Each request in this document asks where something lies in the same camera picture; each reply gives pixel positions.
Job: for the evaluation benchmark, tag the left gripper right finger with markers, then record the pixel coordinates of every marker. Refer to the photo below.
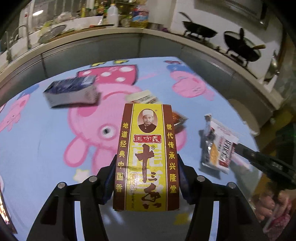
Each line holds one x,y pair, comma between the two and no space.
236,220

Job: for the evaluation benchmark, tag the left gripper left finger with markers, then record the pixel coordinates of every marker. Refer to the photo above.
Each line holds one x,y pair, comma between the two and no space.
56,219

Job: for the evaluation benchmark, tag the yellow black snack packet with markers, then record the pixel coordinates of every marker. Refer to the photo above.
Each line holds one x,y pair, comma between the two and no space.
218,145

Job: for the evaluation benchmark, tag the yellow brown spice box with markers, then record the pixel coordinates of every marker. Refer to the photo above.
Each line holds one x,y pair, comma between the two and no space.
146,174

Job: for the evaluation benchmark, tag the white green snack wrapper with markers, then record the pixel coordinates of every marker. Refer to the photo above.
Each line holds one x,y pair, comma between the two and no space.
145,97

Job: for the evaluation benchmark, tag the red patterned sleeve forearm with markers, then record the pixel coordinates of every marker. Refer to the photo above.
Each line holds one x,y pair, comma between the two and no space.
279,222

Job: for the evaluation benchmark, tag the white round trash bin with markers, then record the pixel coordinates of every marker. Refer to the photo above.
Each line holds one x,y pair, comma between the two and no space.
247,117

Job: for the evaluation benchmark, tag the person's right hand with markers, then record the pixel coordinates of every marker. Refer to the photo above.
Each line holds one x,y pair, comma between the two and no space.
267,205

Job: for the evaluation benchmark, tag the Peppa Pig blue tablecloth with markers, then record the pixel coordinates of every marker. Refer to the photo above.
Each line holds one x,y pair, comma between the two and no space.
42,146

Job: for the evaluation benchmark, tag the steel wok lid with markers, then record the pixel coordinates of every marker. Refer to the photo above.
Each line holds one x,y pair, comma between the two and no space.
273,69

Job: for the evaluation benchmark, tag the gas stove top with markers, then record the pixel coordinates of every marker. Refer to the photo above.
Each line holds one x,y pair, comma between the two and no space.
231,55

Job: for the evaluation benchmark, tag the navy white milk carton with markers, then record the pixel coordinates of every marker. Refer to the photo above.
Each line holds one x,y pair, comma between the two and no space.
78,90

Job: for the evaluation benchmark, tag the black wok with lid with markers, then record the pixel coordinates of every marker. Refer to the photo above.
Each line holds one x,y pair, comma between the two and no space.
238,43

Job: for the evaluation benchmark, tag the range hood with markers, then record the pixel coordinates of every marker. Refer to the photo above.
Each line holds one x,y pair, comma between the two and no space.
254,11

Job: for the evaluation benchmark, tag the black frying pan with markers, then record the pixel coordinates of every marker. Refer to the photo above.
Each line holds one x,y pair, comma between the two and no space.
193,28

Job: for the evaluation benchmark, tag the chrome sink faucet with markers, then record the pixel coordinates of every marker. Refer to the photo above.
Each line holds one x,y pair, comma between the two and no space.
17,45

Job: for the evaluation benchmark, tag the round glass pot lid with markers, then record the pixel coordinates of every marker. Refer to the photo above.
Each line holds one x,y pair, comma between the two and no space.
46,37

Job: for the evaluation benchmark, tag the cooking oil bottle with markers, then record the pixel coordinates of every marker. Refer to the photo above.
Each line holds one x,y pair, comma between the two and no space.
140,15

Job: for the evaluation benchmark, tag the white plastic jug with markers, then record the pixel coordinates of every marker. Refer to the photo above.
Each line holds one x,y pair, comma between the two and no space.
112,15

